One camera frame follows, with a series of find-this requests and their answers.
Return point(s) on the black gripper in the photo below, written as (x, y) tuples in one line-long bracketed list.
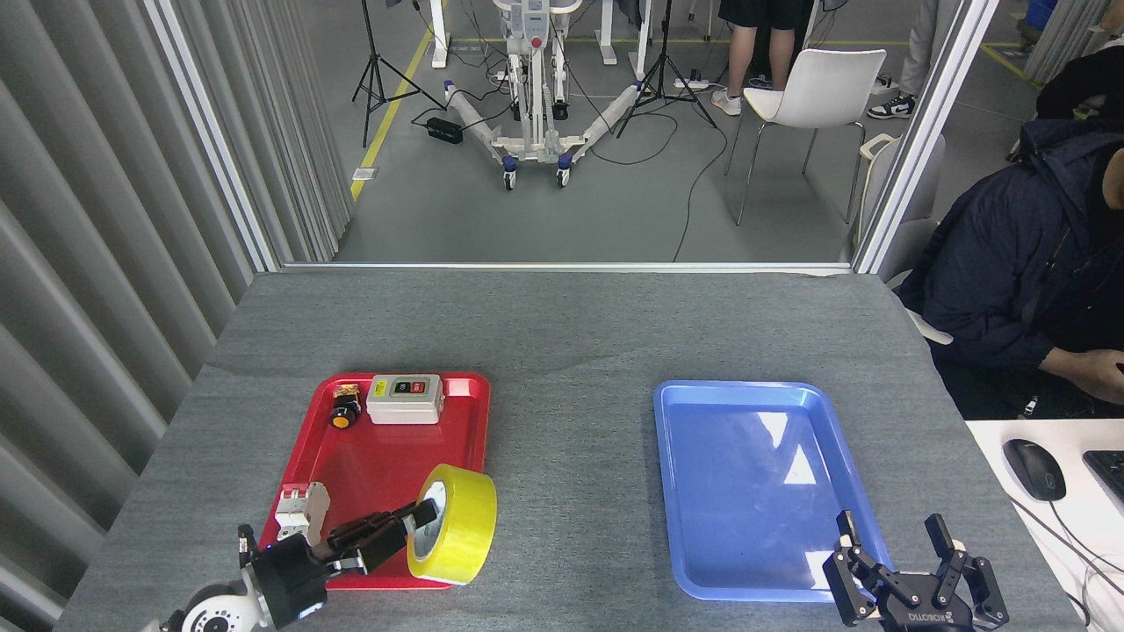
[(294, 579), (931, 610)]

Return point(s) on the silver rail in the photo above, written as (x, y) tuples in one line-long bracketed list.
[(562, 266)]

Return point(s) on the person's hand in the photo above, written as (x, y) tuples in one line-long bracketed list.
[(1105, 376)]

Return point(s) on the grey white office chair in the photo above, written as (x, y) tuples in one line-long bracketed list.
[(918, 241)]

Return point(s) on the standing person with bare legs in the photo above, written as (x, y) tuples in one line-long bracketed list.
[(742, 44)]

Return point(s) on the white circuit breaker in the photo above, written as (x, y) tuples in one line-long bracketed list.
[(299, 509)]

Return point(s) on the white floor plate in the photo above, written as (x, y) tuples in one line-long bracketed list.
[(364, 174)]

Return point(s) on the white chair with metal legs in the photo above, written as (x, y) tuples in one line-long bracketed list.
[(825, 83)]

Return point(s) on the yellow tape roll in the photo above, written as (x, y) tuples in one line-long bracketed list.
[(465, 527)]

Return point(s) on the white stand on wheels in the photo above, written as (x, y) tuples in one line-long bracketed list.
[(533, 132)]

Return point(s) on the yellow push button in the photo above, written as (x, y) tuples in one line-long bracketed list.
[(342, 417)]

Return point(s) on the black keyboard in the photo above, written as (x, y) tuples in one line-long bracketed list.
[(1108, 474)]

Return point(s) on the black computer mouse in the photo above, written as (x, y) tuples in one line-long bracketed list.
[(1034, 470)]

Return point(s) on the white power strip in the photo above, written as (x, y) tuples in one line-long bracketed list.
[(691, 83)]

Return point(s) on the white desk leg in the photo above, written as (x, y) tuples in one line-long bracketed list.
[(644, 44), (436, 35), (606, 35)]

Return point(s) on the black garment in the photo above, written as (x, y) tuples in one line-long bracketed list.
[(1080, 83)]

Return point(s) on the blue plastic tray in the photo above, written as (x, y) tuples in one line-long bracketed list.
[(746, 491)]

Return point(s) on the standing person in grey trousers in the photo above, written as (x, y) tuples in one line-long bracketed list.
[(918, 44)]

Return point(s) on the white desk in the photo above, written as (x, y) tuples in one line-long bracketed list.
[(1073, 518)]

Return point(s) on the blue bin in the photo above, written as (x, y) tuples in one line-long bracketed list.
[(1041, 10)]

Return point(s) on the black tripod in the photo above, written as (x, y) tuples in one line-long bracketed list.
[(378, 63), (665, 44)]

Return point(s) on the silver post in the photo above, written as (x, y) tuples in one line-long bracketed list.
[(927, 132), (213, 140)]

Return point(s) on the seated person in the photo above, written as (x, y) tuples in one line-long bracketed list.
[(992, 263)]

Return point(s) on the black power adapter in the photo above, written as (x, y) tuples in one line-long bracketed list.
[(444, 131)]

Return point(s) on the grey switch box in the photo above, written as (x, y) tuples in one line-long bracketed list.
[(404, 405)]

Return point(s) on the red plastic tray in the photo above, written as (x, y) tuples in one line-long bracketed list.
[(386, 456)]

